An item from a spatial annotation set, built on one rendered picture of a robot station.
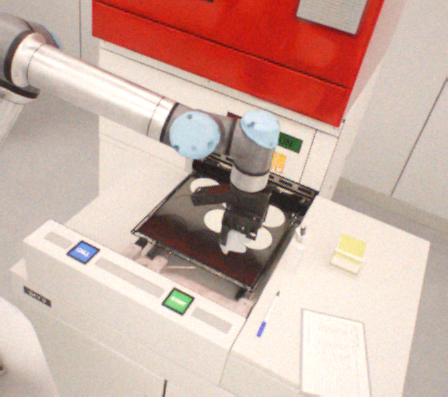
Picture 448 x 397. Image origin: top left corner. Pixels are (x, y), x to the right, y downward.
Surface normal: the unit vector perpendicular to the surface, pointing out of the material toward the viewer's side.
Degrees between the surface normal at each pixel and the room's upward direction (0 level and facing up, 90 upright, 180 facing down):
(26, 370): 0
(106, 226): 0
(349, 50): 90
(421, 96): 90
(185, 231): 0
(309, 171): 90
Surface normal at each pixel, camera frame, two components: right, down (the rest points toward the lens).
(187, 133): -0.09, 0.14
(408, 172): -0.43, 0.48
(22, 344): 0.16, -0.79
